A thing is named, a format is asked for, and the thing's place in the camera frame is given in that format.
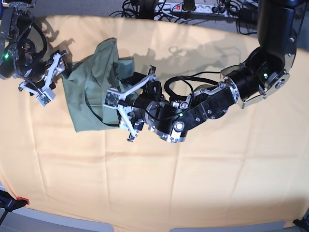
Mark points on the gripper body left of image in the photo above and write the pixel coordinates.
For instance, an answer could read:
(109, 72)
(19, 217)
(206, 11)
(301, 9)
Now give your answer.
(40, 78)

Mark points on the gripper body right of image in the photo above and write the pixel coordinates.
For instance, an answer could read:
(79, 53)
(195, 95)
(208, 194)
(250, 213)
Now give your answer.
(145, 104)

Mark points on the green T-shirt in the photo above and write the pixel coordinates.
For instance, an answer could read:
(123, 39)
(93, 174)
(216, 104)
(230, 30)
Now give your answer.
(88, 82)

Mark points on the white power strip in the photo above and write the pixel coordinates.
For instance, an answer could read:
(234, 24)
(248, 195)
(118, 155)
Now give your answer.
(197, 9)

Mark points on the yellow table cloth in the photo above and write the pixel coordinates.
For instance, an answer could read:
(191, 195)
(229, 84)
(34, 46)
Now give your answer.
(249, 167)

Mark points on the blue clamp with red tip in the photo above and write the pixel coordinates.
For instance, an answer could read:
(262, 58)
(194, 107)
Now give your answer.
(9, 204)

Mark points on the black clamp right corner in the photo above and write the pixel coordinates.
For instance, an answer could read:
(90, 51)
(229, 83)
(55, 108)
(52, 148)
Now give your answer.
(303, 223)

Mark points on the white wrist camera right of image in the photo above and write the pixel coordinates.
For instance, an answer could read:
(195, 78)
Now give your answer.
(112, 98)

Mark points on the white wrist camera of image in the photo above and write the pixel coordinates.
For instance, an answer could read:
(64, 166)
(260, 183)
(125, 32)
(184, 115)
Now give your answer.
(46, 96)
(112, 98)

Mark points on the white wrist camera left of image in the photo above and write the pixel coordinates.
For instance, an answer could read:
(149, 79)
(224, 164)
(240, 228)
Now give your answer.
(46, 96)

